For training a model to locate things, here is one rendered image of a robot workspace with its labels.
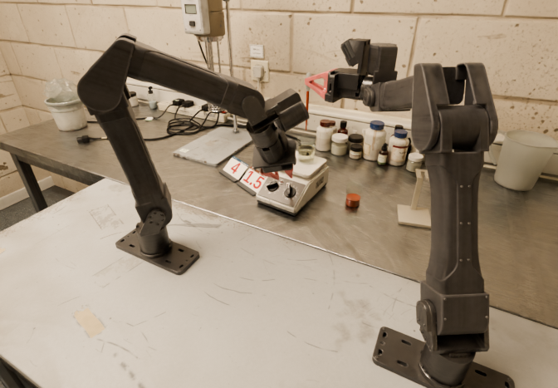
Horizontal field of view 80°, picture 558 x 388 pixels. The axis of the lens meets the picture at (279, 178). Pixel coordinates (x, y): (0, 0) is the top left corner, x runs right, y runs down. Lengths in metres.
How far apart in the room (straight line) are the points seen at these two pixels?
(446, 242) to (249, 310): 0.37
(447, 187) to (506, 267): 0.42
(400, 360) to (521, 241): 0.49
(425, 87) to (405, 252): 0.43
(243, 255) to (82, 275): 0.34
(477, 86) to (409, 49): 0.74
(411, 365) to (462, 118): 0.38
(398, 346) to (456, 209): 0.26
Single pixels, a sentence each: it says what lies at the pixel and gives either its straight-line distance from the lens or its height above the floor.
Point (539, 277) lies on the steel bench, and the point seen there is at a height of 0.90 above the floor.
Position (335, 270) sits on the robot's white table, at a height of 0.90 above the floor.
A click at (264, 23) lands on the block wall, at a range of 1.43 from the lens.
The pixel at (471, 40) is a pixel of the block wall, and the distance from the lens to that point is 1.25.
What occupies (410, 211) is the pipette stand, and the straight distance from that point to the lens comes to 0.95.
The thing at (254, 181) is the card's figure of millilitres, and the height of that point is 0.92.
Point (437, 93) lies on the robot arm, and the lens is 0.51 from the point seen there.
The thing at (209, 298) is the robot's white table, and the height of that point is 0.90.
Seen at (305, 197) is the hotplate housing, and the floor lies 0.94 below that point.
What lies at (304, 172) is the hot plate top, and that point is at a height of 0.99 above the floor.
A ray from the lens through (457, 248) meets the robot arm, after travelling 0.52.
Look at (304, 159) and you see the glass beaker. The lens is 0.94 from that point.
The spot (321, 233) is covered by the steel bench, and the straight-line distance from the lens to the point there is 0.83.
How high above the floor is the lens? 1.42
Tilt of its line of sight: 30 degrees down
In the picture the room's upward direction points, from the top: straight up
